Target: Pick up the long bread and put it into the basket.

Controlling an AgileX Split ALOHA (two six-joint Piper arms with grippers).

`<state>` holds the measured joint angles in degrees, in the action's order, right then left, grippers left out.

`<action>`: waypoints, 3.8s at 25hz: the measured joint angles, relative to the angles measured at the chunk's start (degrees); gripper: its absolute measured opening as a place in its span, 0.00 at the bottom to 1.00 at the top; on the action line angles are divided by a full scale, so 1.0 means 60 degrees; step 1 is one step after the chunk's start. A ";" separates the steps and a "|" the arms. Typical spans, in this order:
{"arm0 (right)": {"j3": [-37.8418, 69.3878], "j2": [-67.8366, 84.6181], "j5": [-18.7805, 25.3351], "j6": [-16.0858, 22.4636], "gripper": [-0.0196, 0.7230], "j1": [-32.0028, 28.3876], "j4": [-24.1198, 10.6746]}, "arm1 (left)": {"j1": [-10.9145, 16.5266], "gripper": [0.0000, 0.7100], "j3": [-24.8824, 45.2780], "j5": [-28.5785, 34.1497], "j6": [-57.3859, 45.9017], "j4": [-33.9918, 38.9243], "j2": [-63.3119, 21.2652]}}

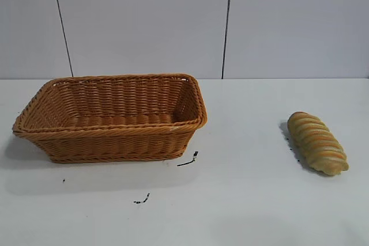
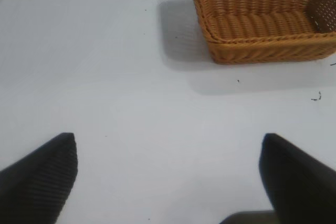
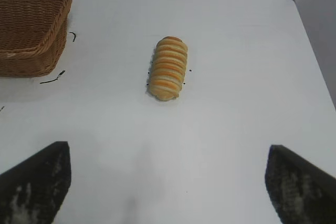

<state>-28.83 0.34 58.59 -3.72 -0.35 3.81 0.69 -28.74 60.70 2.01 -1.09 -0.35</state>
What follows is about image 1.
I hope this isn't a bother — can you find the long twisted bread loaf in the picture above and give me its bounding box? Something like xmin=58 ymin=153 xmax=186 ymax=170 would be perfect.
xmin=287 ymin=111 xmax=349 ymax=176

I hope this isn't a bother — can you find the brown woven wicker basket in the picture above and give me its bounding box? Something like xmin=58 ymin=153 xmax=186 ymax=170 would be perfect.
xmin=12 ymin=73 xmax=209 ymax=164

